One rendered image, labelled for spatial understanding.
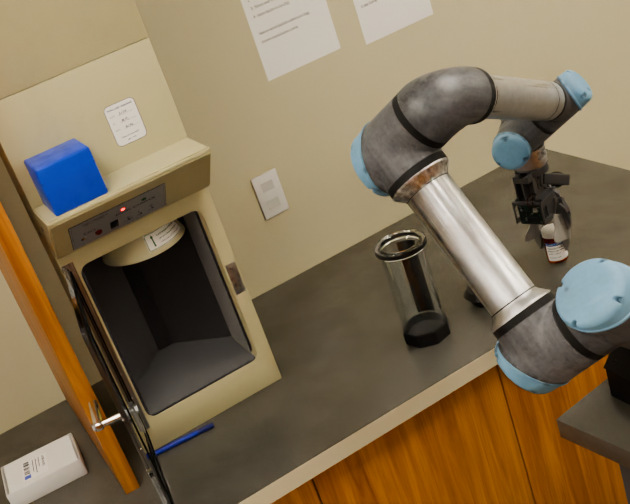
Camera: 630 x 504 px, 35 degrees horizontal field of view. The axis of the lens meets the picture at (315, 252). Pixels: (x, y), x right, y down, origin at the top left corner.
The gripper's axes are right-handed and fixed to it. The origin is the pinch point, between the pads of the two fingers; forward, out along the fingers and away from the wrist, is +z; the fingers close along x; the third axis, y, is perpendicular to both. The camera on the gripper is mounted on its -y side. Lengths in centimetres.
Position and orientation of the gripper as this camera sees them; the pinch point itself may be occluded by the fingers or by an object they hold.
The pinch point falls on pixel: (554, 242)
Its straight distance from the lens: 227.6
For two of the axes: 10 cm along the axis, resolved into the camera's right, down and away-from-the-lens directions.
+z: 3.0, 8.6, 4.1
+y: -6.0, 5.1, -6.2
